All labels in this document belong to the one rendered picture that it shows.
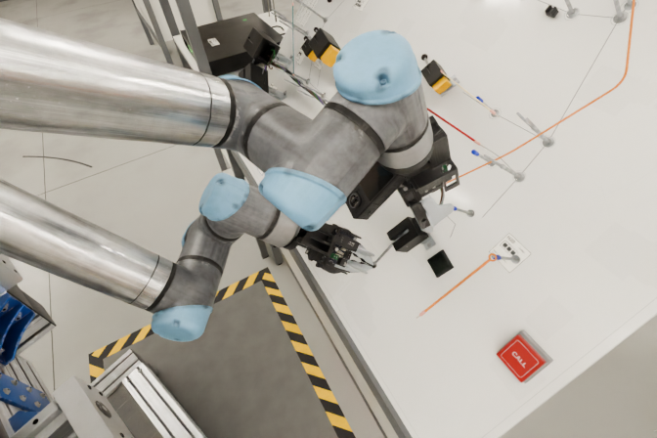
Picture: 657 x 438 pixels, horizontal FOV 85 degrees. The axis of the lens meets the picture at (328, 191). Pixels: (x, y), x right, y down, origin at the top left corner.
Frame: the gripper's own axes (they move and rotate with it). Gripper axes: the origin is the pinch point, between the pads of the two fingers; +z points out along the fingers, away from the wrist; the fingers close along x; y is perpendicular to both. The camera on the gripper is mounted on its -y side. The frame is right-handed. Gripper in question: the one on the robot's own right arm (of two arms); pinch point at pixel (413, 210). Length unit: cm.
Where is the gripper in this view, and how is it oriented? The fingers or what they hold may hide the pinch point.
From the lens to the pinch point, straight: 63.6
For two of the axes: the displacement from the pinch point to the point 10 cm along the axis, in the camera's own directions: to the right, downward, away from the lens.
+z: 3.6, 4.1, 8.4
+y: 8.7, -4.8, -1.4
